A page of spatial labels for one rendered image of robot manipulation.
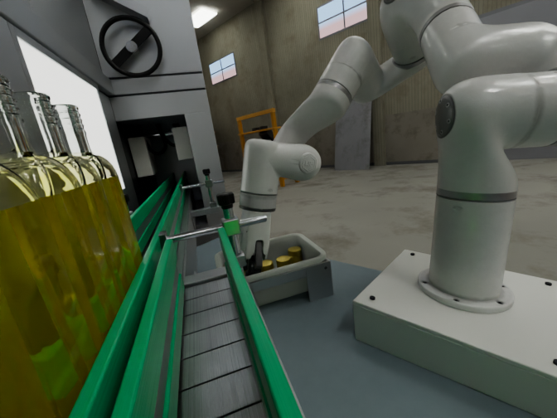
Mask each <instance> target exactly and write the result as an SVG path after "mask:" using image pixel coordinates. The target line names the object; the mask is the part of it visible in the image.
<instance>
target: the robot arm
mask: <svg viewBox="0 0 557 418"><path fill-rule="evenodd" d="M380 25H381V29H382V31H383V34H384V36H385V39H386V42H387V45H388V47H389V48H390V52H391V54H392V56H393V57H391V58H390V59H389V60H388V61H386V62H385V63H383V64H382V65H380V64H379V62H378V60H377V58H376V56H375V53H374V52H373V50H372V48H371V46H370V44H369V43H368V42H367V41H366V40H365V39H364V38H362V37H360V36H349V37H348V38H346V39H345V40H344V41H343V42H342V43H341V44H340V45H339V47H338V48H337V50H336V51H335V53H334V55H333V56H332V58H331V60H330V61H329V63H328V65H327V67H326V69H325V70H324V72H323V74H322V76H321V78H320V80H319V81H318V83H317V84H316V86H315V88H314V90H313V91H312V93H311V94H310V95H309V96H308V98H307V99H306V100H305V101H304V102H303V103H302V104H301V105H300V106H299V107H298V108H297V110H296V111H295V112H294V113H293V114H292V115H291V116H290V117H289V118H288V119H287V121H286V122H285V123H284V124H283V126H282V127H281V129H280V130H279V132H278V133H277V135H276V137H275V138H274V141H272V140H266V139H249V140H247V141H246V143H245V149H244V158H243V167H242V177H241V188H240V205H239V208H242V214H241V220H244V219H247V218H251V217H255V216H262V215H266V217H267V221H266V222H262V223H258V224H254V225H251V226H244V227H241V228H240V229H241V233H240V234H239V243H240V250H242V251H243V252H244V254H245V258H246V264H247V266H243V269H244V271H245V270H247V271H245V276H249V275H254V274H258V273H261V268H262V267H263V260H265V259H266V258H267V257H268V252H269V238H270V225H271V212H272V211H275V209H276V201H277V194H278V186H279V178H280V177H285V178H288V179H293V180H296V181H306V180H309V179H311V178H313V177H315V176H316V175H317V173H318V172H319V170H320V167H321V163H322V162H321V157H320V155H319V153H318V152H317V150H316V149H315V148H313V147H311V146H309V145H306V144H305V143H306V142H307V141H308V140H309V139H310V138H311V137H312V136H313V135H314V134H316V133H317V132H319V131H320V130H322V129H325V128H326V127H327V126H329V125H331V124H333V123H335V122H336V121H338V120H339V119H340V118H341V117H342V116H343V115H344V114H345V113H346V111H347V109H348V107H349V106H350V104H351V102H352V100H354V101H355V102H357V103H360V104H364V103H368V102H371V101H372V100H375V99H377V98H379V97H381V96H382V95H383V94H385V93H386V92H388V91H389V90H392V89H393V88H395V87H396V86H397V85H399V84H400V83H402V82H403V81H405V80H407V79H408V78H410V77H411V76H412V75H414V74H416V73H417V72H419V71H420V70H422V69H423V68H424V67H425V66H427V67H428V69H429V74H430V76H431V78H432V81H433V84H434V85H435V87H436V89H437V90H438V91H439V92H440V93H441V94H443V96H442V97H441V99H440V100H439V102H438V106H437V109H436V111H435V128H436V134H437V141H438V181H437V191H436V201H435V210H434V219H433V237H432V246H431V256H430V265H429V268H428V269H426V270H423V271H421V272H420V273H419V276H418V284H419V287H420V288H421V289H422V290H423V291H424V292H425V293H426V294H427V295H428V296H429V297H430V298H432V299H434V300H436V301H438V302H439V303H441V304H445V305H447V306H449V307H452V308H455V309H461V310H464V311H468V312H473V313H479V314H496V313H500V312H504V311H507V310H508V309H510V308H511V307H512V306H513V304H514V299H515V295H514V294H513V292H512V291H511V289H510V288H509V287H507V286H506V285H505V284H503V278H504V273H505V268H506V258H507V253H508V248H509V243H510V238H511V228H512V223H513V218H514V213H515V208H516V197H517V192H518V178H517V175H516V171H515V169H514V168H513V166H512V165H511V163H510V161H509V159H508V158H507V156H506V154H505V153H504V149H509V148H537V147H550V146H557V26H555V25H553V24H550V23H548V22H520V23H511V24H501V25H488V24H482V22H481V20H480V18H479V16H478V15H477V13H476V11H475V9H474V7H473V5H472V4H471V3H470V2H469V0H381V3H380Z"/></svg>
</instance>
